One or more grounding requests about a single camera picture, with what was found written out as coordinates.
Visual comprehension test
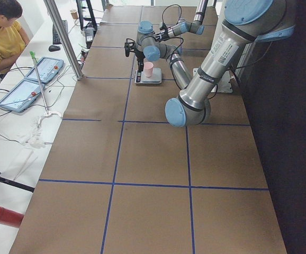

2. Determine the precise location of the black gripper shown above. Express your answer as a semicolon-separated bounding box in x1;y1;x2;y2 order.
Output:
133;43;145;72

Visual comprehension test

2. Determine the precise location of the pink plastic cup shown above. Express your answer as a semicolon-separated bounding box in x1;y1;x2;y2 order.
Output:
143;61;154;77

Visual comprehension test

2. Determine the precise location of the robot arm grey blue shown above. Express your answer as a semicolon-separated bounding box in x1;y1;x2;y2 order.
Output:
124;1;208;89
165;1;297;127

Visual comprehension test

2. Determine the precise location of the silver digital kitchen scale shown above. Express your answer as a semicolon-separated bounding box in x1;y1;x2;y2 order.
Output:
134;68;162;85

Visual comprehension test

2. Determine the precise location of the paper coffee cup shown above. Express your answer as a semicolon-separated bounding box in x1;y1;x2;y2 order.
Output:
70;9;79;20

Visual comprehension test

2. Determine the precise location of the black keyboard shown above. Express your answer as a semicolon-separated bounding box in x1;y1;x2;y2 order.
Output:
52;24;61;45

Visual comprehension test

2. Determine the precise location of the black computer mouse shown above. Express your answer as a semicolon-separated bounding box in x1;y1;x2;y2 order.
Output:
48;45;61;52

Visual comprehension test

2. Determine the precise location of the far teach pendant tablet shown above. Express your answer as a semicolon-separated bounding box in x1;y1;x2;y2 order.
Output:
37;57;64;85

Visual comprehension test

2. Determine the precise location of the teach pendant tablet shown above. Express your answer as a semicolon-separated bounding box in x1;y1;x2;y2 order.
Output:
0;79;41;113
37;57;64;85

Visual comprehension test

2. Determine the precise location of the metal reacher grabber stick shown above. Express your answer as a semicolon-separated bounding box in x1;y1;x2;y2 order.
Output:
30;51;62;129

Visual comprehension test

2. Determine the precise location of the brown paper table cover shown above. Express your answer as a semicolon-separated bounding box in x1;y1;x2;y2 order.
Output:
10;6;286;253

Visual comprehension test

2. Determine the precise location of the near teach pendant tablet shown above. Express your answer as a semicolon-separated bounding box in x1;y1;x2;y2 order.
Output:
0;79;41;113

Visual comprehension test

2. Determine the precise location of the person in yellow shirt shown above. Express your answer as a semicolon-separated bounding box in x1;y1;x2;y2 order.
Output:
0;0;30;74

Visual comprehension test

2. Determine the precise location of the red cylinder bottle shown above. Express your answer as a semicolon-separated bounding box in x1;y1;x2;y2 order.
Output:
0;206;24;228

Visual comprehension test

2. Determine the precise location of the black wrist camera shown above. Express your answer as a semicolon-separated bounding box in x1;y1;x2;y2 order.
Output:
124;38;136;57

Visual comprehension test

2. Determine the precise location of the aluminium frame post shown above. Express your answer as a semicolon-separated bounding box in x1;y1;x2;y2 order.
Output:
44;0;83;80

